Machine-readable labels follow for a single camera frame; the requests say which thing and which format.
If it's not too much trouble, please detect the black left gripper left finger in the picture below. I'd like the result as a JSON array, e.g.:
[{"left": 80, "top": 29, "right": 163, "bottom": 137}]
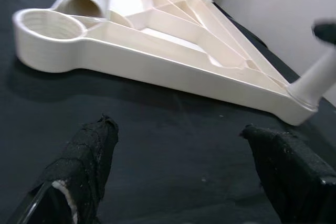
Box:
[{"left": 7, "top": 114, "right": 119, "bottom": 224}]

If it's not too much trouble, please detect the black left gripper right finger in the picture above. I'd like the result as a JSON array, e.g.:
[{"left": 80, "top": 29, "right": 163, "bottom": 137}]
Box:
[{"left": 239, "top": 124, "right": 336, "bottom": 224}]

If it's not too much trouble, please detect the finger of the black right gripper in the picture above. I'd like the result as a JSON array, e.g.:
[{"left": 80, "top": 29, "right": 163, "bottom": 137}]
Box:
[{"left": 311, "top": 17, "right": 336, "bottom": 43}]

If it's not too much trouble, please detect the white plastic children table top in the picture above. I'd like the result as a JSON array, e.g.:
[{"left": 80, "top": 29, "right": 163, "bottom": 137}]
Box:
[{"left": 12, "top": 0, "right": 320, "bottom": 127}]

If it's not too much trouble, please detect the black tablecloth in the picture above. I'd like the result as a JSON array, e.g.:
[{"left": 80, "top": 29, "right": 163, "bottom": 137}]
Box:
[{"left": 0, "top": 0, "right": 336, "bottom": 224}]

